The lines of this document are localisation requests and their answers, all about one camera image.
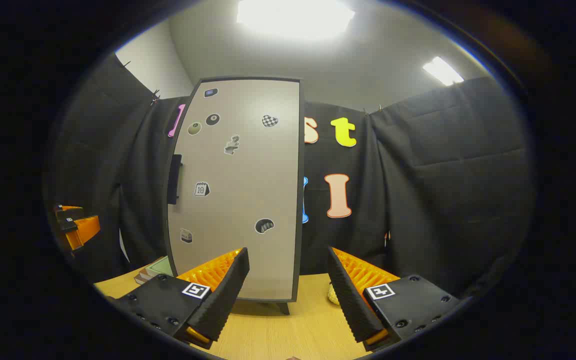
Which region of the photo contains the dark grey cabinet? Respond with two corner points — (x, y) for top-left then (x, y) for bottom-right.
(166, 76), (304, 316)

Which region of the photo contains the large ceiling light panel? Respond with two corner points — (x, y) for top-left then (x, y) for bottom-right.
(236, 0), (356, 41)

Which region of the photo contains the light grey cabinet door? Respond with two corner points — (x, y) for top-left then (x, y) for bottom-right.
(166, 76), (303, 303)

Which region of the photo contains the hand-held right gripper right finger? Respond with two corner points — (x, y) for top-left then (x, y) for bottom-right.
(327, 246), (461, 353)

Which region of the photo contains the small ceiling light panel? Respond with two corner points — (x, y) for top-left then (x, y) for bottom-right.
(422, 56), (465, 87)

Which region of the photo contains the black backdrop cloth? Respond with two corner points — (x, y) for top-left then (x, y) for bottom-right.
(43, 52), (536, 301)

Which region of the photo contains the black door handle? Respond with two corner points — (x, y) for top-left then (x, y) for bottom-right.
(167, 154), (184, 206)

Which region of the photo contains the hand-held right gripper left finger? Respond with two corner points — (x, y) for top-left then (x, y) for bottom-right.
(113, 246), (250, 351)

